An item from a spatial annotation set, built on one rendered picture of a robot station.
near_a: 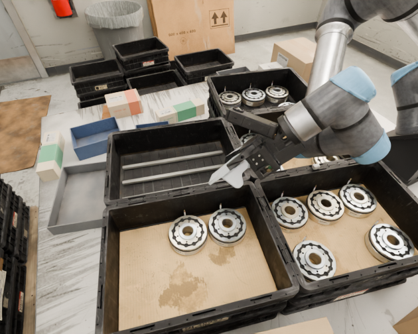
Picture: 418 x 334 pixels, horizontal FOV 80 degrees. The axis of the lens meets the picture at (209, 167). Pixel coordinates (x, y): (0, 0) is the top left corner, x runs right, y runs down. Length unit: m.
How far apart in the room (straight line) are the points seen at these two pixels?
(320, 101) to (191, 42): 3.06
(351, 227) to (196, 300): 0.47
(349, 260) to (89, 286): 0.72
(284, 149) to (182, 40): 3.01
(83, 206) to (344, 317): 0.89
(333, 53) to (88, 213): 0.90
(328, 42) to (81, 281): 0.95
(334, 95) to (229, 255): 0.45
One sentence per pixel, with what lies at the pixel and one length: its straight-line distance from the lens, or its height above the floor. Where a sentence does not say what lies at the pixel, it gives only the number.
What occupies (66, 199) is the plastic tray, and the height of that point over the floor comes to 0.70.
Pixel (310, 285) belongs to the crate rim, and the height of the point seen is 0.93.
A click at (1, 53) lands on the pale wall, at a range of 3.63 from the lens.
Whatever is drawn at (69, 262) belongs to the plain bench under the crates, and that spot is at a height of 0.70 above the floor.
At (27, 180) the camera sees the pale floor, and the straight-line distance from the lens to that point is 2.34.
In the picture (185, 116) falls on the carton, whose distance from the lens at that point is 1.27.
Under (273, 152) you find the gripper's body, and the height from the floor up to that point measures 1.09.
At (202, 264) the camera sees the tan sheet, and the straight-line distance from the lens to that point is 0.68.
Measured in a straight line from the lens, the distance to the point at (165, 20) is 3.40.
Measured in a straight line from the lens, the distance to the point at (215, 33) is 3.62.
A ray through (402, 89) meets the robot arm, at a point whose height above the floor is 1.01.
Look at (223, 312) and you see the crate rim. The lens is 0.55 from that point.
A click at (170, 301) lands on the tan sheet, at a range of 0.66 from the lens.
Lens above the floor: 1.47
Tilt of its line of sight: 47 degrees down
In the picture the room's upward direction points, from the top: straight up
